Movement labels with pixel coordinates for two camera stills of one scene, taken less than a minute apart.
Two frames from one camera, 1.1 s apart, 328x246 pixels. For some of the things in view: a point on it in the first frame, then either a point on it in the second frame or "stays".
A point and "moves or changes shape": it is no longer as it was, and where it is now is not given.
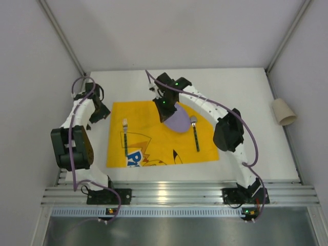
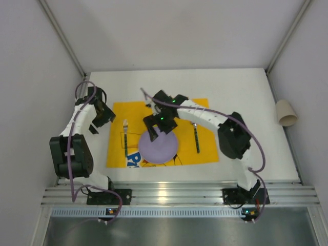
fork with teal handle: (125, 125) stays
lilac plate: (180, 121) moves or changes shape
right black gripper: (167, 114) → (159, 122)
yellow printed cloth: (137, 138) stays
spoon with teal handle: (193, 119) stays
